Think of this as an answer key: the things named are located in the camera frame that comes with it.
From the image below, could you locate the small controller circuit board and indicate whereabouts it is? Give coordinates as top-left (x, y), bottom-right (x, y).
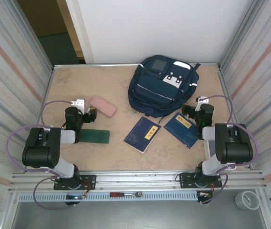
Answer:
top-left (65, 193), bottom-right (88, 201)
top-left (197, 190), bottom-right (214, 205)

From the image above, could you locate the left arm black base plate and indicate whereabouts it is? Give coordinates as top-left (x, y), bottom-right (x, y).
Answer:
top-left (53, 175), bottom-right (97, 191)

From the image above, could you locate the aluminium mounting rail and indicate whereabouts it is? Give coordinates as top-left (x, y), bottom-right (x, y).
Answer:
top-left (9, 169), bottom-right (268, 193)

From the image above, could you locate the brown door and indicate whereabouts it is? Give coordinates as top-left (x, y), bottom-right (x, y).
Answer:
top-left (17, 0), bottom-right (68, 38)

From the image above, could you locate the grey tape roll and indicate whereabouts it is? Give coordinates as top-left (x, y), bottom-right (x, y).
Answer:
top-left (235, 190), bottom-right (260, 210)

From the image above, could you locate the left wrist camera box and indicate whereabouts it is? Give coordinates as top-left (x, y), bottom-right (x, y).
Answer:
top-left (70, 99), bottom-right (86, 113)

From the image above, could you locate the aluminium table edge rail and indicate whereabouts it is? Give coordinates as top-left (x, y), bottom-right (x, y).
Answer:
top-left (53, 62), bottom-right (221, 69)

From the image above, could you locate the green rectangular pad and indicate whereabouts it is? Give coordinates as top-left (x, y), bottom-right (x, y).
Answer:
top-left (79, 128), bottom-right (110, 145)

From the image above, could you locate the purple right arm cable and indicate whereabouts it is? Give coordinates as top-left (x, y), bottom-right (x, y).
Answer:
top-left (201, 94), bottom-right (260, 206)

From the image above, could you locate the slotted grey cable duct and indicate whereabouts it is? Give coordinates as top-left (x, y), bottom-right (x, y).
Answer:
top-left (18, 192), bottom-right (199, 202)

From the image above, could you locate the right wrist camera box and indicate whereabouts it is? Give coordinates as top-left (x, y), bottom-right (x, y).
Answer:
top-left (195, 96), bottom-right (209, 112)

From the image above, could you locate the blue book with emblem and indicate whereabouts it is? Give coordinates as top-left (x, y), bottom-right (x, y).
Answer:
top-left (123, 116), bottom-right (162, 154)

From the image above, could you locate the navy blue backpack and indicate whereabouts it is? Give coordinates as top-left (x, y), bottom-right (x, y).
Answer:
top-left (128, 54), bottom-right (201, 118)

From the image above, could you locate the white door frame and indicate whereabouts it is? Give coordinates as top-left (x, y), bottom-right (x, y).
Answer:
top-left (56, 0), bottom-right (95, 64)

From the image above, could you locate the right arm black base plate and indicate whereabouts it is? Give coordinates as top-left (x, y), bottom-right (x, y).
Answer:
top-left (179, 173), bottom-right (222, 189)

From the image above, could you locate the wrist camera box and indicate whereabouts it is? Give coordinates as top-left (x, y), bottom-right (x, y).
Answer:
top-left (195, 96), bottom-right (209, 112)
top-left (70, 99), bottom-right (86, 113)

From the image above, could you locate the blue book yellow label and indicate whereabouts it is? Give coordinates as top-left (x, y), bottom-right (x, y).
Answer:
top-left (163, 112), bottom-right (199, 149)

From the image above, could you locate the pink pencil case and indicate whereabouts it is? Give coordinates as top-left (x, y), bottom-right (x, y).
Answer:
top-left (89, 95), bottom-right (117, 118)

